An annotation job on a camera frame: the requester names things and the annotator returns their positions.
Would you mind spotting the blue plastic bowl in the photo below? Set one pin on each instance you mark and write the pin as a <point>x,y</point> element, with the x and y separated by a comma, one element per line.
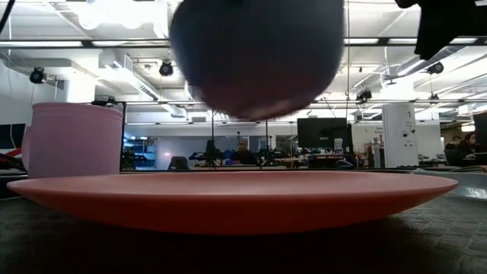
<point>258,57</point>

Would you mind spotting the pink plastic plate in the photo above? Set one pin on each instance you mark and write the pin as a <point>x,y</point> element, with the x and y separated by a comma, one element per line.
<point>236,198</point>

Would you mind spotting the purple plastic cup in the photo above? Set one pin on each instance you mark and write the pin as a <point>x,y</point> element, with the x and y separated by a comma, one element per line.
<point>72,141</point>

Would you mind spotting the white pillar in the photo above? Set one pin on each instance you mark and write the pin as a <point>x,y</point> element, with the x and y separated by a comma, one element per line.
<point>399,125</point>

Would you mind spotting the black monitor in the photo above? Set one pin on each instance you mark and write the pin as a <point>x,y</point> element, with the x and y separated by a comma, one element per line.
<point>319,133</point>

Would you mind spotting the black office chair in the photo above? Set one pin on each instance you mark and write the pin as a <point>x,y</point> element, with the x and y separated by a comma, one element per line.
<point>179,163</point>

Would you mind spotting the black ceiling camera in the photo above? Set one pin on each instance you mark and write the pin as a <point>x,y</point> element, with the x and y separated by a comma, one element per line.
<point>37,75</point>
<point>166,68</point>
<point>363,95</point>
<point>435,67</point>

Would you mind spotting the white ceiling duct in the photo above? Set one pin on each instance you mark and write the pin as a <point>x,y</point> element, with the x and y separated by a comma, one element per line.
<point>125,76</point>

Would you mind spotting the dark wall screen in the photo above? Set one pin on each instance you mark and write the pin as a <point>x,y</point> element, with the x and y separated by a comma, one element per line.
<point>11,135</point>

